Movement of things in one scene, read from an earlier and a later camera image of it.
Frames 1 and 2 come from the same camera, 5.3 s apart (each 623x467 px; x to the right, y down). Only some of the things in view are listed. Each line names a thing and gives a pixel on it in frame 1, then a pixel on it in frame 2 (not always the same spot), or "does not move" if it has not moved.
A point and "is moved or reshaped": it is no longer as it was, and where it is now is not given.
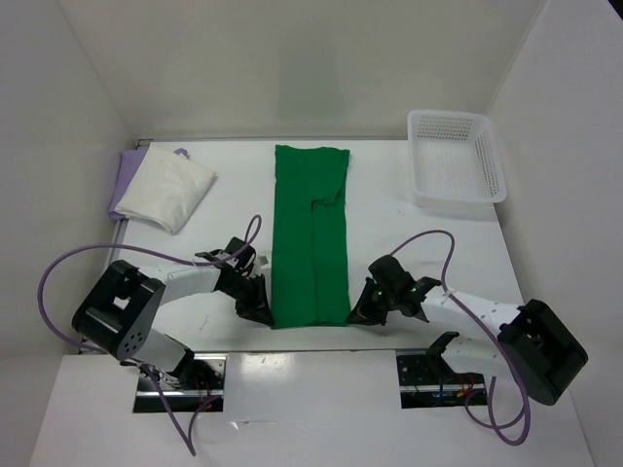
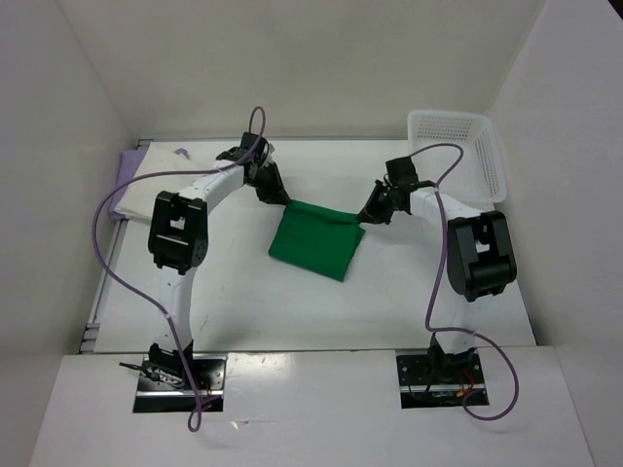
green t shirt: [311, 266] is moved or reshaped
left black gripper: [257, 308] -> [276, 193]
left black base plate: [197, 380] does not move
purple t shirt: [129, 161] does not move
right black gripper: [363, 313] -> [372, 212]
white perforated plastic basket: [455, 159] does not move
